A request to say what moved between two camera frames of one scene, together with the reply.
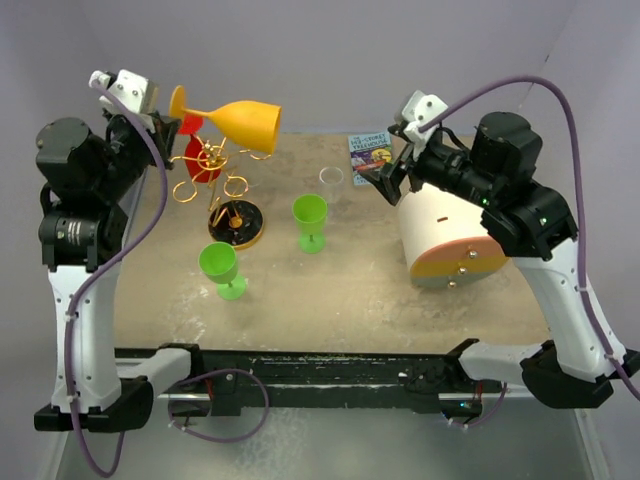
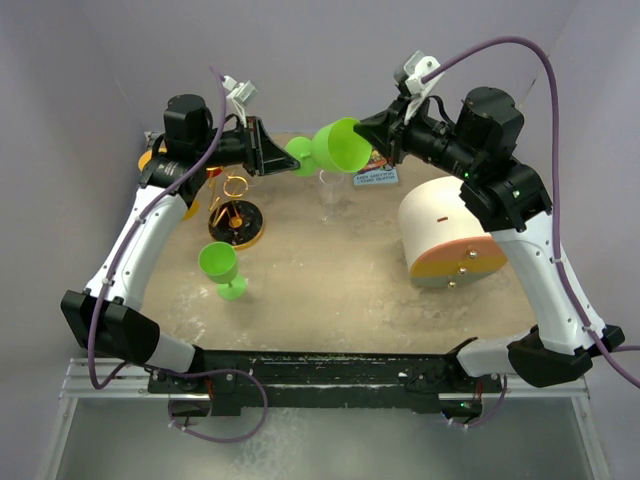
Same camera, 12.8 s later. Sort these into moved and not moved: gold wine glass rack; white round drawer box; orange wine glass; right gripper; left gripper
Moved: left gripper; orange wine glass; right gripper
Not moved: white round drawer box; gold wine glass rack
